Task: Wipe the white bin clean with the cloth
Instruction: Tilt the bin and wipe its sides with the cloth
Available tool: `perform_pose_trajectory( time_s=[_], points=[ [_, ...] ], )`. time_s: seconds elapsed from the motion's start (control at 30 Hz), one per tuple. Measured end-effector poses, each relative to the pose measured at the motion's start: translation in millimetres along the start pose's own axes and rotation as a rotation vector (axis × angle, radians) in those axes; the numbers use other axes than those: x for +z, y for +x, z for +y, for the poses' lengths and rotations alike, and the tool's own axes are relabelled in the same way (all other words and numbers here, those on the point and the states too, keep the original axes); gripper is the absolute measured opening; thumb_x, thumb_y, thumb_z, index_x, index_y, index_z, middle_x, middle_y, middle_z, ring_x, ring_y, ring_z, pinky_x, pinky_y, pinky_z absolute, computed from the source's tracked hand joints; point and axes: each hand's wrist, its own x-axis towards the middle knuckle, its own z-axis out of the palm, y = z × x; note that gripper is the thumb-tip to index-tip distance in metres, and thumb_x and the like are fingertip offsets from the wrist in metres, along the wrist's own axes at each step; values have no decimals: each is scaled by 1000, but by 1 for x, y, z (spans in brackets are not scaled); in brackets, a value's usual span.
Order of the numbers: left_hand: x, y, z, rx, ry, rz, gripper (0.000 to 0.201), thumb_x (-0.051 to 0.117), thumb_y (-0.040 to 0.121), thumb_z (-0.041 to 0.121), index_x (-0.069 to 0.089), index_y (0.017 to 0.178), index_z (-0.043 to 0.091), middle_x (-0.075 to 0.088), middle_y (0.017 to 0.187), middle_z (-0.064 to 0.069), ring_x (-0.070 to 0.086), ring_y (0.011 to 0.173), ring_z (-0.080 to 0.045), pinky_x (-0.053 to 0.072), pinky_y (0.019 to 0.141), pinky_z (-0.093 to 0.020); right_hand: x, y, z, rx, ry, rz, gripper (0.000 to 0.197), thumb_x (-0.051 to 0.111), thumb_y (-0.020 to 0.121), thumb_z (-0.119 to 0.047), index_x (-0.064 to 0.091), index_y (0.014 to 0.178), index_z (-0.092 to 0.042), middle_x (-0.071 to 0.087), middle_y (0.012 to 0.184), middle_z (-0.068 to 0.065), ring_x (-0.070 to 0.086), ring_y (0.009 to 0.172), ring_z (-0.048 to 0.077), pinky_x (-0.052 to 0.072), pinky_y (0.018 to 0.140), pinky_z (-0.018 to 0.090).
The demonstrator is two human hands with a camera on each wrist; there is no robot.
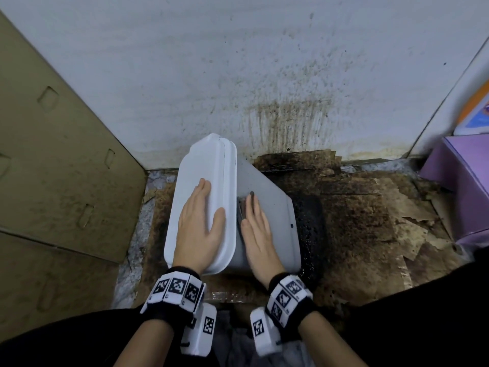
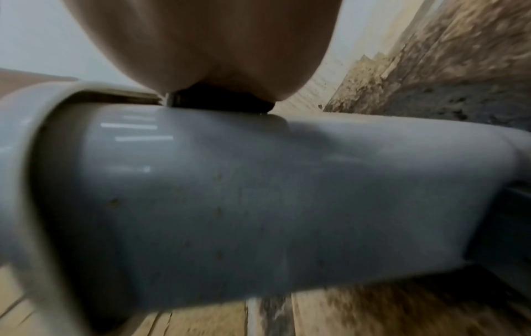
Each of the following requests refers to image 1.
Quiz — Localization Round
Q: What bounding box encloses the wrist marker band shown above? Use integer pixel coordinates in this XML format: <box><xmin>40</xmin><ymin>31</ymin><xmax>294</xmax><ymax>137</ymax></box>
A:
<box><xmin>250</xmin><ymin>273</ymin><xmax>318</xmax><ymax>358</ymax></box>
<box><xmin>139</xmin><ymin>266</ymin><xmax>218</xmax><ymax>358</ymax></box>

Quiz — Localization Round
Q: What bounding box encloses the person's left forearm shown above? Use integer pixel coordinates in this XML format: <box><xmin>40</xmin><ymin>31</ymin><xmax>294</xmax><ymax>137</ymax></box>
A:
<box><xmin>114</xmin><ymin>319</ymin><xmax>175</xmax><ymax>367</ymax></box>

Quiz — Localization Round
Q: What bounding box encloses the brown cardboard panel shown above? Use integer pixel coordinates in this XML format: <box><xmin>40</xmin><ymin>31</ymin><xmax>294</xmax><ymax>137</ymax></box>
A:
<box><xmin>0</xmin><ymin>11</ymin><xmax>148</xmax><ymax>343</ymax></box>

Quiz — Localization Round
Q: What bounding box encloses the person's left hand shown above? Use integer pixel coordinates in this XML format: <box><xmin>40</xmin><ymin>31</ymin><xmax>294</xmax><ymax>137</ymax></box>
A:
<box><xmin>172</xmin><ymin>178</ymin><xmax>226</xmax><ymax>276</ymax></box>

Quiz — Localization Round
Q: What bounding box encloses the person's right hand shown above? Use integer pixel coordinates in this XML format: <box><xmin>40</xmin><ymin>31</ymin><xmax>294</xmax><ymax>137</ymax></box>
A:
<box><xmin>240</xmin><ymin>194</ymin><xmax>286</xmax><ymax>289</ymax></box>

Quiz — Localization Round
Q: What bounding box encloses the right wrist marker band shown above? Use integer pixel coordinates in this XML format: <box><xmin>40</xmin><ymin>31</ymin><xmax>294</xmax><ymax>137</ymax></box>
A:
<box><xmin>250</xmin><ymin>273</ymin><xmax>318</xmax><ymax>358</ymax></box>

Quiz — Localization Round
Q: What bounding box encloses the stained brown cardboard sheet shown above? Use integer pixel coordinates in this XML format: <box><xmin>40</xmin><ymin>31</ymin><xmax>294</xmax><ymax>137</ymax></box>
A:
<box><xmin>131</xmin><ymin>149</ymin><xmax>474</xmax><ymax>314</ymax></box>

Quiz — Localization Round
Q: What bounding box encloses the person's black clothing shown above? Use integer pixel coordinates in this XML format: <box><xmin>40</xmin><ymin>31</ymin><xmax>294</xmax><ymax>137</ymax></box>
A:
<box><xmin>0</xmin><ymin>259</ymin><xmax>489</xmax><ymax>367</ymax></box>

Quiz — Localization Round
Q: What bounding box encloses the white lidded trash bin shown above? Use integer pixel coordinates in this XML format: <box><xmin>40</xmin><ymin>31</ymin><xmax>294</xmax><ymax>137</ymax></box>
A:
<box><xmin>163</xmin><ymin>133</ymin><xmax>303</xmax><ymax>276</ymax></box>

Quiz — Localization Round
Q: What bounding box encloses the left wrist marker band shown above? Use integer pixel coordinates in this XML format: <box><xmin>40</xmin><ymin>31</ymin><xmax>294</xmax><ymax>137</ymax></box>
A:
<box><xmin>139</xmin><ymin>266</ymin><xmax>218</xmax><ymax>358</ymax></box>

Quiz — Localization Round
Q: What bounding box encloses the purple cardboard display box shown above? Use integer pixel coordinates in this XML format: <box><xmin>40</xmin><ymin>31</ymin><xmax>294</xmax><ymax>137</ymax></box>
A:
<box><xmin>419</xmin><ymin>134</ymin><xmax>489</xmax><ymax>249</ymax></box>

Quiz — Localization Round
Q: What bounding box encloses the white bottle blue orange label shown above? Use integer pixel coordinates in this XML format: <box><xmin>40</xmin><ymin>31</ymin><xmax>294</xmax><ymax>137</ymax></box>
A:
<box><xmin>453</xmin><ymin>80</ymin><xmax>489</xmax><ymax>136</ymax></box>

